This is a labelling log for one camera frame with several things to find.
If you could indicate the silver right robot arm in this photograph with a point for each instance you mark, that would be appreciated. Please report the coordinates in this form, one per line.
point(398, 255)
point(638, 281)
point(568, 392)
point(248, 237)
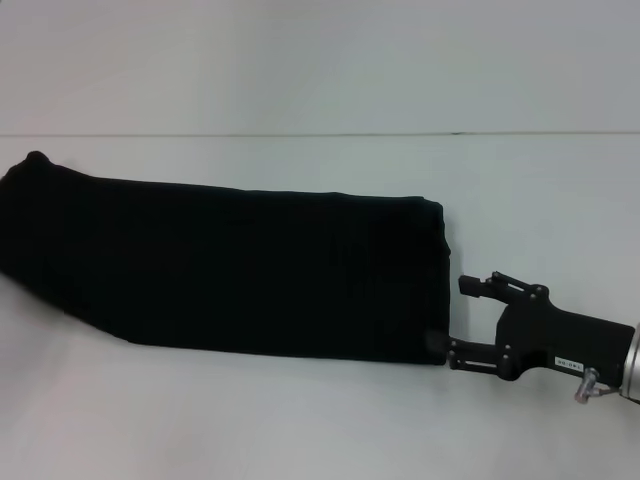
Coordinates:
point(631, 365)

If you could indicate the black shirt with FREE print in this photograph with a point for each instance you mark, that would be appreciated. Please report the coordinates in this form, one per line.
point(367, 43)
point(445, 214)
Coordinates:
point(225, 270)

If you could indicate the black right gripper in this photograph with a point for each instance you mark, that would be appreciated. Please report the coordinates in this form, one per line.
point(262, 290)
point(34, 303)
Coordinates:
point(565, 337)

